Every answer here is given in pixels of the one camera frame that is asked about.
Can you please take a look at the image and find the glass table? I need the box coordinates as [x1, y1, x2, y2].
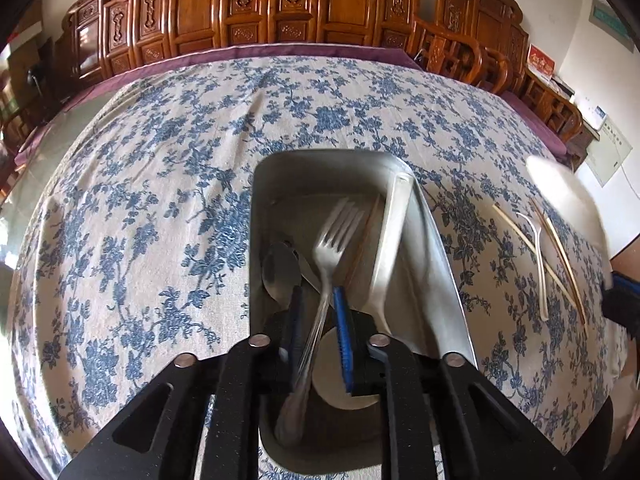
[0, 104, 68, 273]

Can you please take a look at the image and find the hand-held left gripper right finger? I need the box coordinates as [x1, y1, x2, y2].
[332, 286, 583, 480]

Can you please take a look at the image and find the white wall panel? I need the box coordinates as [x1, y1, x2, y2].
[584, 119, 634, 189]

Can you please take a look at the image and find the thin white plastic spoon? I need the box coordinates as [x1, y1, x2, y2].
[516, 212, 550, 322]

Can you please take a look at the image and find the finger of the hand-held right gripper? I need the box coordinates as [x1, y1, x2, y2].
[602, 272, 640, 337]

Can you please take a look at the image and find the white ceramic spoon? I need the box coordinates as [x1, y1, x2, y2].
[311, 172, 413, 409]
[525, 155, 614, 283]

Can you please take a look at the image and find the metal spoon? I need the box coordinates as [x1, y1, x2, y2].
[260, 240, 322, 312]

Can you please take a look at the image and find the wooden dining chair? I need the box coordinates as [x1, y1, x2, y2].
[0, 74, 43, 148]

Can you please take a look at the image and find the metal fork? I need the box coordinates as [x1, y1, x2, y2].
[274, 197, 369, 449]

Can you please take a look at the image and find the wooden side table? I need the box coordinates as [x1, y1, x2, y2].
[564, 110, 601, 172]

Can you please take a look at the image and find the blue floral tablecloth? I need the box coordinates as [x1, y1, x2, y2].
[7, 55, 632, 480]

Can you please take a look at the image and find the green wall sign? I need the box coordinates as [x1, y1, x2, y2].
[589, 0, 634, 52]

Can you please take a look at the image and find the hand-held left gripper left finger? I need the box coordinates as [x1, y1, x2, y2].
[57, 285, 306, 480]

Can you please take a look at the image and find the red card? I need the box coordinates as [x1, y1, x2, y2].
[527, 43, 557, 79]

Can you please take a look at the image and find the rectangular metal tin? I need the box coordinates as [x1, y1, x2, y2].
[248, 149, 479, 476]

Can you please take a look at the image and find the carved wooden armchair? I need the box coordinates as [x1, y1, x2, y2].
[414, 0, 584, 147]

